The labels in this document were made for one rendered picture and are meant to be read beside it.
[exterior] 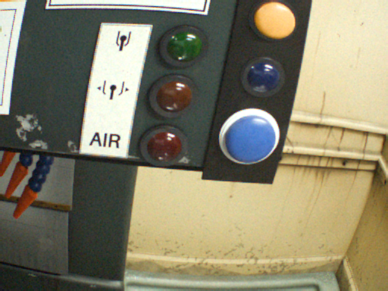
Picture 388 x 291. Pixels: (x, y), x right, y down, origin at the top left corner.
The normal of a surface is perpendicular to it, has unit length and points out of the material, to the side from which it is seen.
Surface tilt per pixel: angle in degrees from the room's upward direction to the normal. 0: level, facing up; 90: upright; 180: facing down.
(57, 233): 90
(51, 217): 91
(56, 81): 90
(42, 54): 90
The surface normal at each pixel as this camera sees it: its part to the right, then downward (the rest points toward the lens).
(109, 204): 0.13, 0.51
